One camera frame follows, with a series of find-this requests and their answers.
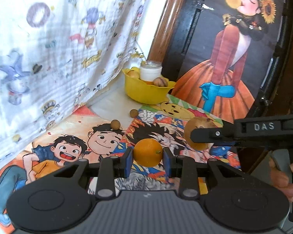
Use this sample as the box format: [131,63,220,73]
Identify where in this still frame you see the small orange fruit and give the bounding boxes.
[133,138,163,168]

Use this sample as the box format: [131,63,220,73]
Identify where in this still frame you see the small brown round fruit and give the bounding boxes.
[111,119,121,130]
[130,109,138,118]

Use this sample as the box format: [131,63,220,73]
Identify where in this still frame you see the brown oval fruit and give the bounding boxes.
[184,117,217,151]

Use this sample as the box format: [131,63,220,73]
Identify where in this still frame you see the person's right hand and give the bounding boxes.
[269,158,293,203]

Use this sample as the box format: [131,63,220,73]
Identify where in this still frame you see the grey haired character poster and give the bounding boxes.
[88,175,181,196]

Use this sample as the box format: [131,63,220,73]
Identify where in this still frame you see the two boys cartoon poster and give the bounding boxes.
[0,107,124,227]

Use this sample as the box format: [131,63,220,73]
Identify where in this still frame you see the anime fighters poster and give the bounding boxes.
[114,109,240,183]

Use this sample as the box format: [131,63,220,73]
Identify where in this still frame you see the winnie pooh poster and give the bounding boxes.
[150,94,223,127]

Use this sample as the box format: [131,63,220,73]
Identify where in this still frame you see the yellow plastic bowl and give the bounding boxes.
[122,67,176,105]

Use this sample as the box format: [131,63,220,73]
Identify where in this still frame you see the girl bubblegum poster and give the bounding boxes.
[172,0,284,122]

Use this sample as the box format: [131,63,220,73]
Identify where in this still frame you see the striped fruit in bowl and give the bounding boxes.
[153,77,169,87]

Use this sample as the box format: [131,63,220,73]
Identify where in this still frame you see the yellow fruit in bowl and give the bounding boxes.
[126,69,140,79]

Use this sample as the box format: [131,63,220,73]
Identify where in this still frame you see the white glass jar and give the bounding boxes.
[140,60,162,82]

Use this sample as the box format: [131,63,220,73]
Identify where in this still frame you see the white cartoon print cloth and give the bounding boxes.
[0,0,146,164]

